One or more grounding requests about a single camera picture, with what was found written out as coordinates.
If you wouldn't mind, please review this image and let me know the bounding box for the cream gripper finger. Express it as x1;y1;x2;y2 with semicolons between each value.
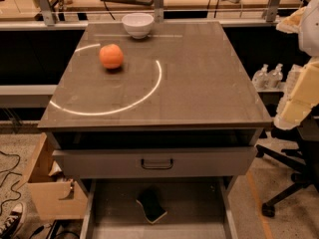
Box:
276;7;306;34
274;57;319;130

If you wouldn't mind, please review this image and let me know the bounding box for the green and yellow sponge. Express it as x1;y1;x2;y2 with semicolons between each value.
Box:
136;189;167;224

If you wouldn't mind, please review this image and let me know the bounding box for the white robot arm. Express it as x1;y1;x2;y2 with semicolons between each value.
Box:
274;0;319;130

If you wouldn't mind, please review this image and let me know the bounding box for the grey top drawer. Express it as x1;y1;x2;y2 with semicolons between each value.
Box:
53;146;256;179

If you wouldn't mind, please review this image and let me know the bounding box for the grey drawer cabinet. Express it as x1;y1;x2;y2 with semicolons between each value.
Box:
37;20;273;239

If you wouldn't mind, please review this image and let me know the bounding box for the open grey middle drawer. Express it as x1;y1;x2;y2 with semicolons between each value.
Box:
80;178;239;239

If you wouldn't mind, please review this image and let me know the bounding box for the black office chair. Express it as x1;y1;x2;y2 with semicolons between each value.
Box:
256;114;319;217

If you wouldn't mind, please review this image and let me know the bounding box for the left clear plastic bottle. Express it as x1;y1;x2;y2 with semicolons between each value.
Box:
252;64;268;90

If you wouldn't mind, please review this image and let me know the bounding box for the white ceramic bowl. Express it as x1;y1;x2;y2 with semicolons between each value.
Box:
122;13;154;39

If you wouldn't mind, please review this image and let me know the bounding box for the orange fruit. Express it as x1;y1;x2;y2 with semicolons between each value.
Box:
99;44;124;70

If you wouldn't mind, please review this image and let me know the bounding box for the cardboard box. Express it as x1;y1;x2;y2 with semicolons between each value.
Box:
18;133;88;220

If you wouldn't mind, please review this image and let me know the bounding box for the black and white sneaker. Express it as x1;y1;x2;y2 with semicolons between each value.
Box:
0;202;26;239

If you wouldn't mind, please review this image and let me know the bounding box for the right metal frame post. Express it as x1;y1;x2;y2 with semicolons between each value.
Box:
261;0;287;23

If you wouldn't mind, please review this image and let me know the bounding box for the metal frame post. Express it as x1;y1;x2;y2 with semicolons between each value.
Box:
261;0;287;23
36;0;56;26
154;0;163;23

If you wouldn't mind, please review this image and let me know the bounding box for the middle metal frame post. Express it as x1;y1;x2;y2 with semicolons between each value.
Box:
154;0;163;23

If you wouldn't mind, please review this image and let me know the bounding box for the black drawer handle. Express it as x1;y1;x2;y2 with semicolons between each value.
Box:
141;159;174;170

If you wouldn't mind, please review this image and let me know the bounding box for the left metal frame post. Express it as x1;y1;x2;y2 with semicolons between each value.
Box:
36;0;56;26

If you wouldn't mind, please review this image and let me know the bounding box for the black floor cable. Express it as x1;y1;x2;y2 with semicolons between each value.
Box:
0;150;24;217

